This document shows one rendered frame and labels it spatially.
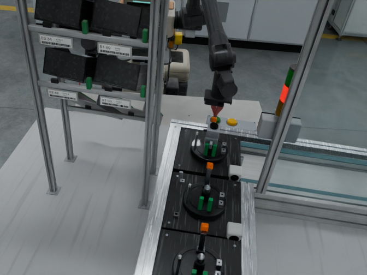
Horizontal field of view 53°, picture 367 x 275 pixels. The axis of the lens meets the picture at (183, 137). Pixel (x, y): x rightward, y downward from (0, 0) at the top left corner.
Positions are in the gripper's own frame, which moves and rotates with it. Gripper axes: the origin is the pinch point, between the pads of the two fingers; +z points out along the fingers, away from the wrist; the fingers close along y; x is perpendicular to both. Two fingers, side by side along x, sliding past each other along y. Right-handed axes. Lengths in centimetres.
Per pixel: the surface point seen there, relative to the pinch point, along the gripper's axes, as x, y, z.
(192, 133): -2.1, -7.6, 8.8
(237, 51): 289, 28, 104
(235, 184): -26.3, 9.7, 9.0
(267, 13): 298, 52, 59
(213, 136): -13.5, 0.2, -0.3
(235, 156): -11.4, 9.6, 9.1
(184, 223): -46.0, -5.6, 9.1
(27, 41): -33, -52, -38
